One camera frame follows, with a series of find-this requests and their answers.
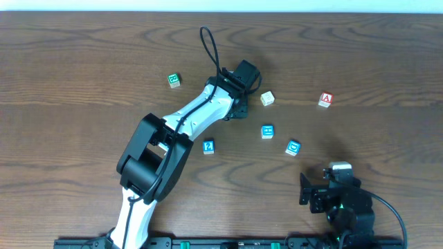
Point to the black mounting rail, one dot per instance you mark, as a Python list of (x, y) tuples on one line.
[(168, 243)]

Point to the cream wooden block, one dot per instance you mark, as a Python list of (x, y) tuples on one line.
[(267, 98)]

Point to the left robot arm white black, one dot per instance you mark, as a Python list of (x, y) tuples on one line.
[(154, 158)]

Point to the green letter block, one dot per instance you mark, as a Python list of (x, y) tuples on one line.
[(174, 80)]

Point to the blue letter H block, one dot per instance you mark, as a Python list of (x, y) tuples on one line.
[(267, 131)]

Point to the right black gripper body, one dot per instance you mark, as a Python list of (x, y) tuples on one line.
[(314, 194)]

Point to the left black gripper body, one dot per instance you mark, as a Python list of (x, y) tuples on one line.
[(239, 111)]

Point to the red letter A block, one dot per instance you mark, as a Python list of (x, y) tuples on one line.
[(325, 99)]

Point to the blue number 2 block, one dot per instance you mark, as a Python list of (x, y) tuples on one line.
[(208, 147)]

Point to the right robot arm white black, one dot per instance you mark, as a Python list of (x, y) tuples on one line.
[(348, 210)]

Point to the blue letter D block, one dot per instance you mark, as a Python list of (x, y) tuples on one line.
[(293, 148)]

